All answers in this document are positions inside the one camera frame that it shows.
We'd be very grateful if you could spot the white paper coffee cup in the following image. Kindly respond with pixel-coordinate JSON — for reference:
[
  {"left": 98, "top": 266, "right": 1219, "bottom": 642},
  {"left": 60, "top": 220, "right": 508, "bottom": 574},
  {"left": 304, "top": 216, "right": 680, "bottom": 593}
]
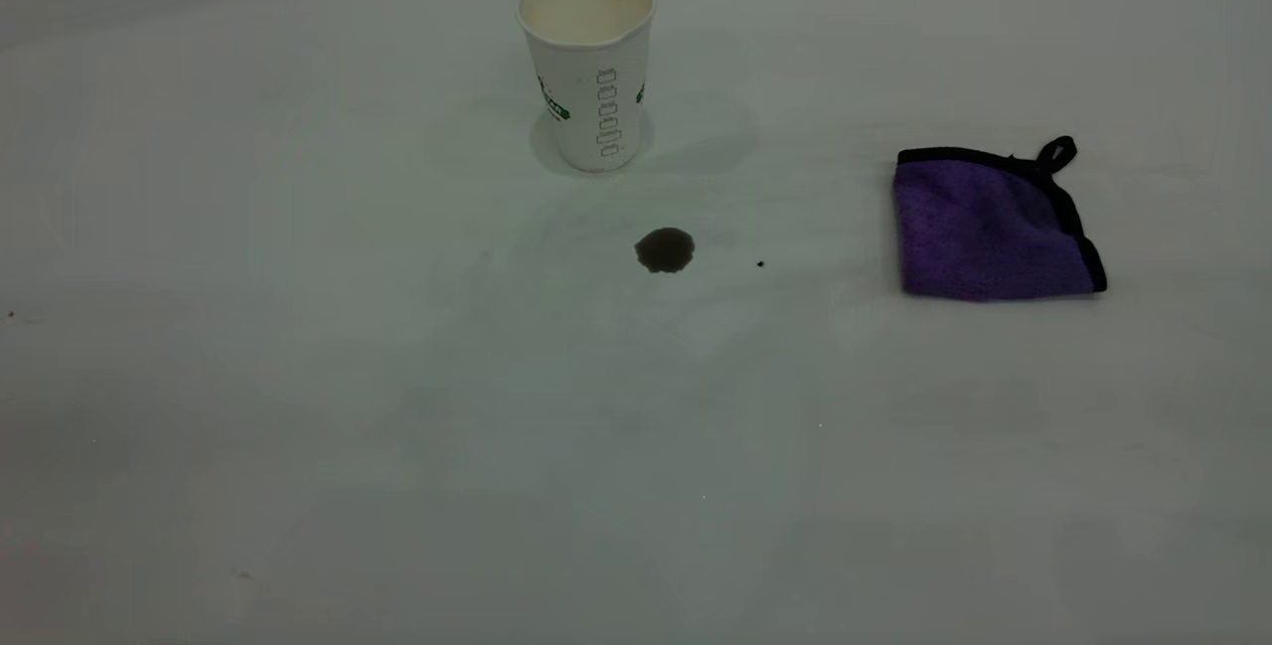
[{"left": 516, "top": 0, "right": 656, "bottom": 174}]

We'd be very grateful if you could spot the purple cloth with black trim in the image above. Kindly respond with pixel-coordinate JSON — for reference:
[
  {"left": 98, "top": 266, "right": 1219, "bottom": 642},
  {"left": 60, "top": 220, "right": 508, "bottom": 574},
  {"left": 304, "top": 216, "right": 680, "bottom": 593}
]
[{"left": 891, "top": 135, "right": 1108, "bottom": 302}]

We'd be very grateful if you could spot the brown coffee spill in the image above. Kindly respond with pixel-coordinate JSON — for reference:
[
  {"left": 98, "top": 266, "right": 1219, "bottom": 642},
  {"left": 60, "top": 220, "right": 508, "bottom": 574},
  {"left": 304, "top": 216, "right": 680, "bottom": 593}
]
[{"left": 635, "top": 227, "right": 697, "bottom": 274}]

